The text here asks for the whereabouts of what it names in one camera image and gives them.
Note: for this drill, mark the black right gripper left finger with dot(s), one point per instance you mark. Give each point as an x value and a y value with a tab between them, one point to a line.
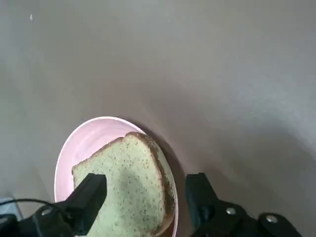
81	205

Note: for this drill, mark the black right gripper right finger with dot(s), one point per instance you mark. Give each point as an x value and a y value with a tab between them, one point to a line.
205	209

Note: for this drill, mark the pink round plate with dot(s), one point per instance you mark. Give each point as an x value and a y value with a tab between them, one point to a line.
81	138

